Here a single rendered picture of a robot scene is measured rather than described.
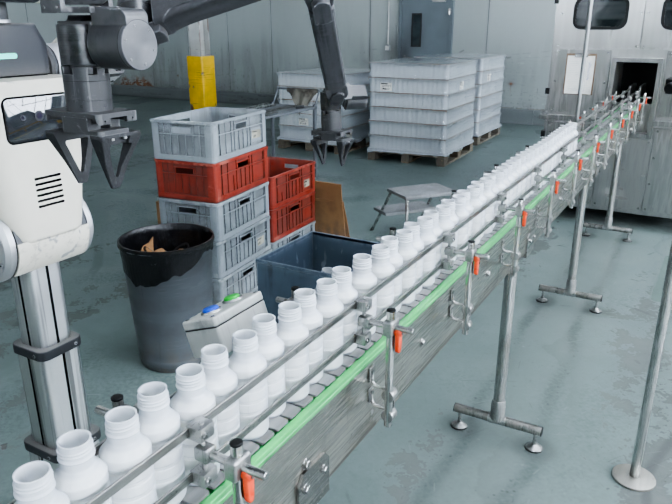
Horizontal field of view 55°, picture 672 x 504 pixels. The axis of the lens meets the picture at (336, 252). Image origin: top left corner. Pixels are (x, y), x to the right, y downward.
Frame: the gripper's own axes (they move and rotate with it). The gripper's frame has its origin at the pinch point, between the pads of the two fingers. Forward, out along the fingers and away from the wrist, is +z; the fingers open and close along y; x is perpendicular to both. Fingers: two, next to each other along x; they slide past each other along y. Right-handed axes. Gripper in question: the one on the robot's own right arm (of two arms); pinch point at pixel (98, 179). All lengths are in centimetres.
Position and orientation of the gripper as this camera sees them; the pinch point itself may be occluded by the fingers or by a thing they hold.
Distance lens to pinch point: 92.3
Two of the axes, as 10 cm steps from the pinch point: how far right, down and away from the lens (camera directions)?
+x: 4.9, -2.8, 8.2
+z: 0.0, 9.4, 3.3
